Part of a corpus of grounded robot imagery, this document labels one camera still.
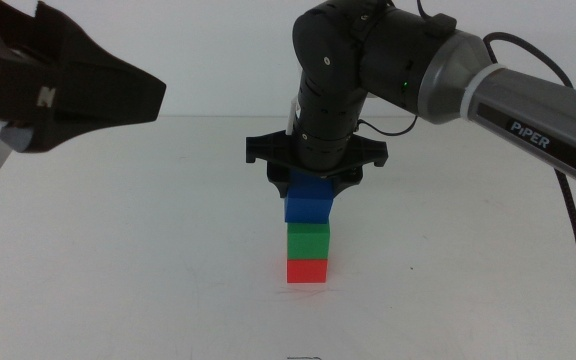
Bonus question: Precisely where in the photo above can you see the blue cube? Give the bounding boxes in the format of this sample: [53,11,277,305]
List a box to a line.
[283,172,336,225]

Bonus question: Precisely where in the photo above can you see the thin black right gripper cable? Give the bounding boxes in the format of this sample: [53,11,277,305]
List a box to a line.
[356,114,420,138]

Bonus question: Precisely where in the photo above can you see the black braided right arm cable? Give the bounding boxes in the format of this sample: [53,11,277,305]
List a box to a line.
[482,31,576,360]

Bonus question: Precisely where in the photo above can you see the red cube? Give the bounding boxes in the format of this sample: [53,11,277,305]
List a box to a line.
[286,258,329,284]

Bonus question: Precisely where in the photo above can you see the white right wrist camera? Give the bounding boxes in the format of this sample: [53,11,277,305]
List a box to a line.
[286,96,302,137]

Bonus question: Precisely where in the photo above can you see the green cube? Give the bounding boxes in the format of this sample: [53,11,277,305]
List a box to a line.
[286,222,331,261]

